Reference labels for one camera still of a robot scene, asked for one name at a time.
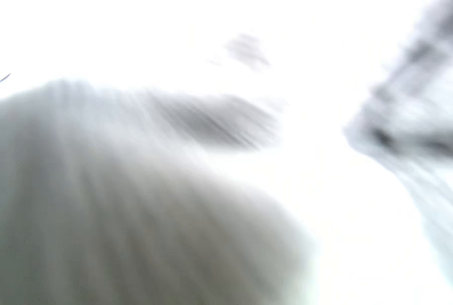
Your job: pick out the grey cloth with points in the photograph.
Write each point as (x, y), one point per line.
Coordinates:
(111, 197)

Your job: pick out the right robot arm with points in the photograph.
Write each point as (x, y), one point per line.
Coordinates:
(406, 125)

